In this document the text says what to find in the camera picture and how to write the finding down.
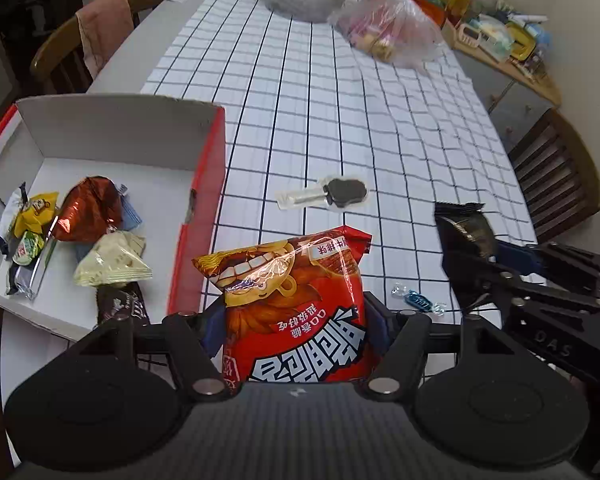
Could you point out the wooden slatted chair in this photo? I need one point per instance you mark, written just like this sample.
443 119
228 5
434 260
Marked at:
555 175

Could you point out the cream triangular snack packet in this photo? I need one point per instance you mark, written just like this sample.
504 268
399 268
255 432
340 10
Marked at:
112 260

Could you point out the red and white cardboard box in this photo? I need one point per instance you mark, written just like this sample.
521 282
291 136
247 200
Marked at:
130 135

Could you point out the yellow snack packet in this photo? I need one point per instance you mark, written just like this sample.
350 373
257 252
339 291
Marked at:
35 210

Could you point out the brown foil snack packet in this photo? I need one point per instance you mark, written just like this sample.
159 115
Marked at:
87 205

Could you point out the chocolate lollipop in clear pack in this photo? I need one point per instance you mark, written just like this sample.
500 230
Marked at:
347 191

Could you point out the yellow box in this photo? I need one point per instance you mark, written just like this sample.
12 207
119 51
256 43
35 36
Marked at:
522 42

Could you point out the teal and white packet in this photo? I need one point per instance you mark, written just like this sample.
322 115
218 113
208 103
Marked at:
495 35

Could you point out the white checkered tablecloth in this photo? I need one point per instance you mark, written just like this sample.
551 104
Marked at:
305 110

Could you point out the teal wrapped candy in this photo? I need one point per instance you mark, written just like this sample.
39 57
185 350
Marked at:
420 301

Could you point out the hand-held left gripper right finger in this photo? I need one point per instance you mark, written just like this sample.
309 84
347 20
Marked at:
377 325

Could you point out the black snack packet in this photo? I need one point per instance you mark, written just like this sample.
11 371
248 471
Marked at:
467 240

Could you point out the red snack bag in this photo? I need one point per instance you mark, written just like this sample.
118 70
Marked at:
300 310

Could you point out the wooden chair with curved back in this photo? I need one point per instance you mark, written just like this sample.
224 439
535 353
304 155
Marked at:
55 60

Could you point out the light blue snack packet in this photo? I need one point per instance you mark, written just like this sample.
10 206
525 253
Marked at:
130 215

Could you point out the dark brown snack packet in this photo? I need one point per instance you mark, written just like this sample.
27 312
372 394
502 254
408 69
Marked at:
120 305

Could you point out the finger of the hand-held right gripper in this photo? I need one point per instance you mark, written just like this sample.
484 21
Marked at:
517 257
530 290

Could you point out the white kitchen timer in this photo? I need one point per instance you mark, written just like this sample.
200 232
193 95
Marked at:
470 36

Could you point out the green jelly cup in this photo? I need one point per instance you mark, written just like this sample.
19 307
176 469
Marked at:
27 247

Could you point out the clear plastic bag of snacks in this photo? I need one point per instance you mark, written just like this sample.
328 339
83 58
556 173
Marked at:
395 30

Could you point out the white blue-edged packet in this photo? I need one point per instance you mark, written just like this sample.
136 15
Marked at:
10 215

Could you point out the wooden sideboard cabinet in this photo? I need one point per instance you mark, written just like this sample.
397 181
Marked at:
515 90

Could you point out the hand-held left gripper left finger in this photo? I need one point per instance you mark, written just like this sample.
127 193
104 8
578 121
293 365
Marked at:
214 330

